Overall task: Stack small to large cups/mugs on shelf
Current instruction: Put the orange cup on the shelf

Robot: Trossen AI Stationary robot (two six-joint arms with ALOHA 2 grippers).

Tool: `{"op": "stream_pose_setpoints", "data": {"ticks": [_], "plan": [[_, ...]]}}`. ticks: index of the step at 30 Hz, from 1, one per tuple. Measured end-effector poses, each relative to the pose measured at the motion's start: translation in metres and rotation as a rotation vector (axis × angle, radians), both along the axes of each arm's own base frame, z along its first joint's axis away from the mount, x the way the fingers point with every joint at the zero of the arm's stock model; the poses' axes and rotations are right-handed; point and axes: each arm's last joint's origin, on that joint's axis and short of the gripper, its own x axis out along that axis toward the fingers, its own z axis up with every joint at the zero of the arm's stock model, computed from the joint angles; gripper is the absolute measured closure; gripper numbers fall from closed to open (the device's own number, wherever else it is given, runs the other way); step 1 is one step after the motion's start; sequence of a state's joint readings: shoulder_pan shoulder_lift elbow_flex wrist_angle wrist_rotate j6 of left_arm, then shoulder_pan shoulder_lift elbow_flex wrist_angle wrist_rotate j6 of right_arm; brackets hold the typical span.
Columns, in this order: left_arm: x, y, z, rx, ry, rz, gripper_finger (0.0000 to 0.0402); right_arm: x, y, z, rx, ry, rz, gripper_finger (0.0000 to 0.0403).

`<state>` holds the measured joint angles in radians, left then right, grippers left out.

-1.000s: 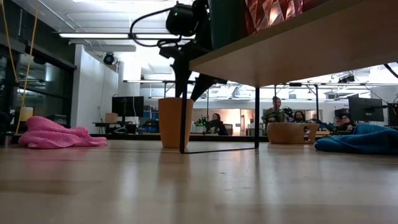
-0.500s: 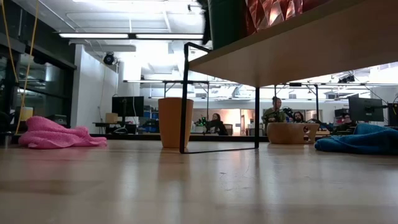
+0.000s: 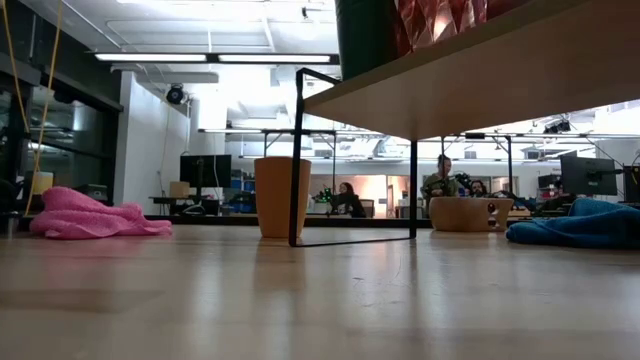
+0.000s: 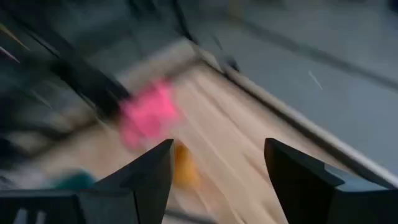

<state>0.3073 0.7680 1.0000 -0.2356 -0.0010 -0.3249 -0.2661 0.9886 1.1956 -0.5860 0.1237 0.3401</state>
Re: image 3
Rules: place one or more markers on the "blue cloth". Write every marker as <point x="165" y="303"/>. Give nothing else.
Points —
<point x="575" y="227"/>

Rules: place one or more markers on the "pink cloth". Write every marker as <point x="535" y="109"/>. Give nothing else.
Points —
<point x="85" y="215"/>

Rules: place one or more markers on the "black metal table frame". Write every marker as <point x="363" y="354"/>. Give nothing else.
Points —
<point x="225" y="220"/>

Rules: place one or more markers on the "cardboard box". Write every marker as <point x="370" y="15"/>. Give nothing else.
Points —
<point x="179" y="189"/>

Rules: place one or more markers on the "person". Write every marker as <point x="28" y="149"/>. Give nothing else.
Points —
<point x="349" y="202"/>
<point x="441" y="182"/>
<point x="478" y="189"/>

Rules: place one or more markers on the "yellow container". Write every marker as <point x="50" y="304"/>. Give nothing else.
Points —
<point x="42" y="182"/>

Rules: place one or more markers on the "wooden tray with black frame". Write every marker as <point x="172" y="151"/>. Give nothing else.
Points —
<point x="475" y="85"/>

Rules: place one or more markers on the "yellow-orange cup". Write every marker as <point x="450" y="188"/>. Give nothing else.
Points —
<point x="272" y="197"/>

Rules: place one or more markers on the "dark green cup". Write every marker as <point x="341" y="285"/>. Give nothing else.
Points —
<point x="365" y="35"/>

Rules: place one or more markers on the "orange-red faceted tumbler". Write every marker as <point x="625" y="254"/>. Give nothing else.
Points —
<point x="435" y="22"/>

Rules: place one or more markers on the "background robot with green lights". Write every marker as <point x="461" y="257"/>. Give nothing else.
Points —
<point x="325" y="197"/>

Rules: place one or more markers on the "background black metal frame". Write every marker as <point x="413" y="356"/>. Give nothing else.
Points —
<point x="492" y="136"/>
<point x="280" y="132"/>

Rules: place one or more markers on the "black computer monitor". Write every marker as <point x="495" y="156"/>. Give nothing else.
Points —
<point x="205" y="171"/>
<point x="587" y="176"/>
<point x="632" y="184"/>

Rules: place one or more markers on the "long ceiling light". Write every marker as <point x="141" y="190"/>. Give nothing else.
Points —
<point x="150" y="57"/>
<point x="275" y="58"/>

